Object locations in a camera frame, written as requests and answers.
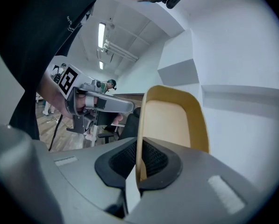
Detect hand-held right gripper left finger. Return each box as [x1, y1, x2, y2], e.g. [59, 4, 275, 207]
[0, 123, 140, 224]

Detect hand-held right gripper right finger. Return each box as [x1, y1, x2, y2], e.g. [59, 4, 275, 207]
[125, 136, 273, 224]

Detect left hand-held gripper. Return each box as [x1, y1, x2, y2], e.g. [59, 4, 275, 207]
[51, 56, 136, 134]

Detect yellow plastic tray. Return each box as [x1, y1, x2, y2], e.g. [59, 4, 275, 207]
[135, 85, 210, 188]

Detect person's left forearm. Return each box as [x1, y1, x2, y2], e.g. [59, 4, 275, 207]
[36, 70, 68, 117]

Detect person's left hand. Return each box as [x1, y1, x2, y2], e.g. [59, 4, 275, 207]
[58, 94, 124, 127]

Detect black office chair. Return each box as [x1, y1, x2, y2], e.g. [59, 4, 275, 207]
[98, 107, 143, 145]

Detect white ceiling pipes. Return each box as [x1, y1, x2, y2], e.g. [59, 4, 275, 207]
[102, 39, 140, 62]

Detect long ceiling light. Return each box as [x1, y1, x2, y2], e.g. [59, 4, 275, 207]
[97, 22, 107, 49]

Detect person's black shirt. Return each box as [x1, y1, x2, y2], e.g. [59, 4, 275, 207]
[0, 0, 105, 141]

